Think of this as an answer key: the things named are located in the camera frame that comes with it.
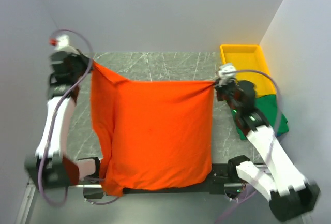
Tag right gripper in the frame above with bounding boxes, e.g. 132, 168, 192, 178
214, 76, 240, 113

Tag orange t shirt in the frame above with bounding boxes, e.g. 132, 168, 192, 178
91, 63, 214, 197

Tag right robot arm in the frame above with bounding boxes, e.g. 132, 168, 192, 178
215, 78, 320, 222

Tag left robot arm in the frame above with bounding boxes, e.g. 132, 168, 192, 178
24, 49, 103, 191

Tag folded green t shirt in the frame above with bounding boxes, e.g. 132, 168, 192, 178
231, 94, 289, 140

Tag yellow plastic bin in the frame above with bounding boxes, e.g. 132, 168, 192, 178
220, 44, 276, 97

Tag black base beam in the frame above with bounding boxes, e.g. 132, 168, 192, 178
80, 163, 244, 199

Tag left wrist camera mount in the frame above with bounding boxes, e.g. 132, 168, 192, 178
49, 34, 74, 52

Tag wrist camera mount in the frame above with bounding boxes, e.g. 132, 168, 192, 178
216, 63, 236, 78
49, 34, 74, 52

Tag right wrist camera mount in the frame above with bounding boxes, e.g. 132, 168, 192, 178
216, 63, 236, 78

